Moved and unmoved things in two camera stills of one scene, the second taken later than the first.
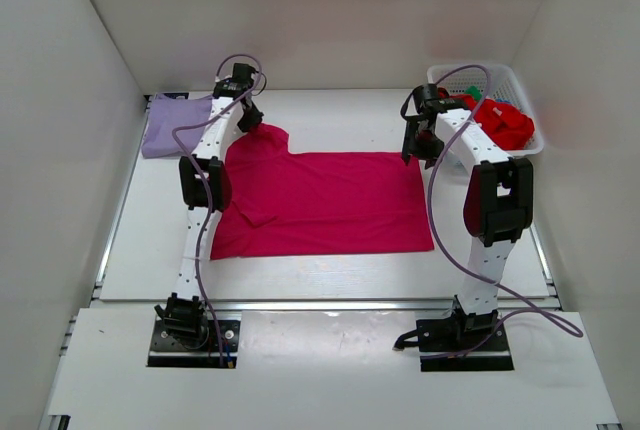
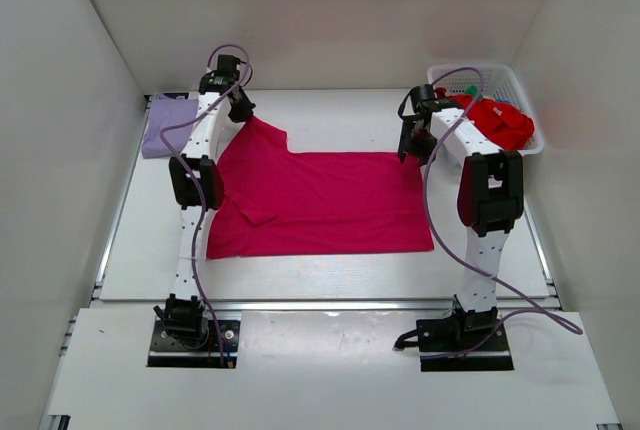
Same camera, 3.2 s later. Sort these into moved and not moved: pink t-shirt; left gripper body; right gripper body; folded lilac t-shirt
Moved: left gripper body
Not moved: folded lilac t-shirt; right gripper body; pink t-shirt
